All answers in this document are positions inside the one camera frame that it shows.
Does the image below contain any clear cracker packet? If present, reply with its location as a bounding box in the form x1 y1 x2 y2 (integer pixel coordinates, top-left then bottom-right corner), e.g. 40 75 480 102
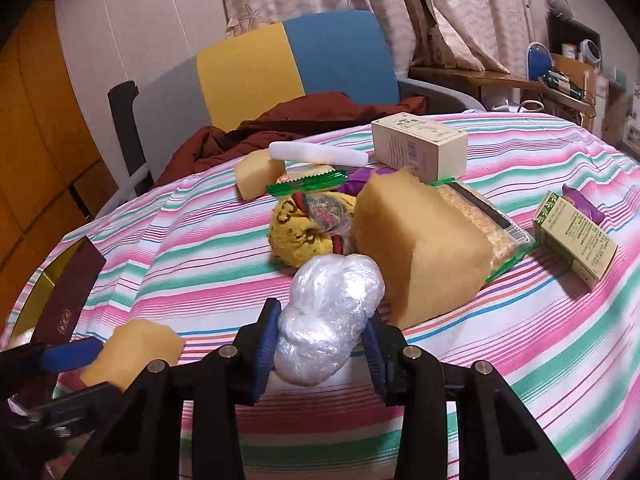
430 177 536 283

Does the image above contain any red green patterned cloth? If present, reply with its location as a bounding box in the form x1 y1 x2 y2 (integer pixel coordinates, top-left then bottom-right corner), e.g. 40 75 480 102
295 192 357 256

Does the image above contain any plain cream carton box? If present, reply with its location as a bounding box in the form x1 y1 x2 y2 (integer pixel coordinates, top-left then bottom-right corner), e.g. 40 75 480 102
371 114 469 183

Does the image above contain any red-brown jacket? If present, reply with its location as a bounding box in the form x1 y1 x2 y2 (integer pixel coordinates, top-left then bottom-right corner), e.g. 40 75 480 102
152 91 428 188

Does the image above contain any yellow knitted toy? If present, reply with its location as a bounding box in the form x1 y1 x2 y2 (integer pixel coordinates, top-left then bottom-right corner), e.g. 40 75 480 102
269 191 358 268

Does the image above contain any large yellow sponge block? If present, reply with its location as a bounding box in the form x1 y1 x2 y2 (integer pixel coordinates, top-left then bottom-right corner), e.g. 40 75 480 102
352 167 496 331

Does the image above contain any yellow sponge piece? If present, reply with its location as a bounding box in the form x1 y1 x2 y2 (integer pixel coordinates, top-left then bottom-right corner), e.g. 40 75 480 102
80 319 187 392

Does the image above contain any wooden desk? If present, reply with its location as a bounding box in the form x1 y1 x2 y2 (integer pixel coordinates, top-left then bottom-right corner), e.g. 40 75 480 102
407 65 598 116

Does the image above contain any black shelf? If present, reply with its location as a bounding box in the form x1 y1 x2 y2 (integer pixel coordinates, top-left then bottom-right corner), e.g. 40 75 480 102
547 12 603 61

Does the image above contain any clear plastic bag bundle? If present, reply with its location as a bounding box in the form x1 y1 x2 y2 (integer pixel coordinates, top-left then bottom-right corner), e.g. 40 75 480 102
274 254 387 387

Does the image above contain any yellow box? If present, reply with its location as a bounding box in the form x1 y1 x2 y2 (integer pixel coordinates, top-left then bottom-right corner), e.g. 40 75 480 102
7 240 83 348

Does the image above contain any orange wooden wardrobe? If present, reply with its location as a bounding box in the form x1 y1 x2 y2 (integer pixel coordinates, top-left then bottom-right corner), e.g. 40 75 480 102
0 0 118 281

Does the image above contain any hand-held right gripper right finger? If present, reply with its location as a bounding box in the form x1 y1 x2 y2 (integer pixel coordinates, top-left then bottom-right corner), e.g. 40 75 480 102
360 310 576 480

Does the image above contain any purple snack packet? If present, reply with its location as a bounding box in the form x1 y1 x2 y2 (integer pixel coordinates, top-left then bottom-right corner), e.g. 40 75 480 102
336 167 396 196
561 183 606 226

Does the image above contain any green and cream carton box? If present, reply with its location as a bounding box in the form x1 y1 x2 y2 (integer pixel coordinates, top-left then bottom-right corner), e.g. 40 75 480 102
532 191 618 291

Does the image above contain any grey yellow blue chair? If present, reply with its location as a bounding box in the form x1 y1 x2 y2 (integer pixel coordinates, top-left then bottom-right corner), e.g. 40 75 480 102
107 9 486 196

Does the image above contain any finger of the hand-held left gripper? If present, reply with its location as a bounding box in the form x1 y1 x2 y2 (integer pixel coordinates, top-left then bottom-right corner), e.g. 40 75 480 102
0 337 105 381
5 381 128 441

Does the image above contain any patterned curtain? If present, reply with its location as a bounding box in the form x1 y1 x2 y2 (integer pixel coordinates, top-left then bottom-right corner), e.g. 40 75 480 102
216 0 551 73

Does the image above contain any cardboard box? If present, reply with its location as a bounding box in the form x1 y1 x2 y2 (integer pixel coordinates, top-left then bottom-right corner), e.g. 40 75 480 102
595 75 631 136

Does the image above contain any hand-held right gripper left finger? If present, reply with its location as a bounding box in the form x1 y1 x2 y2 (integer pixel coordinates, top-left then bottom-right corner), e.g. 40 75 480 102
60 297 286 480

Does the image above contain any green snack packet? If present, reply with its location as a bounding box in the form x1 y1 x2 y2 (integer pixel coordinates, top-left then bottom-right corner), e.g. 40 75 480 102
265 164 348 197

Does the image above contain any white foam bar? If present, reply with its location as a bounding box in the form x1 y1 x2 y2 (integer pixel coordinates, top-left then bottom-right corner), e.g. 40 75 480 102
268 141 371 167

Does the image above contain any small yellow sponge block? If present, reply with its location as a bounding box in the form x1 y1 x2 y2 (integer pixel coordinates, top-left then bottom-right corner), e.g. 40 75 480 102
235 150 287 202

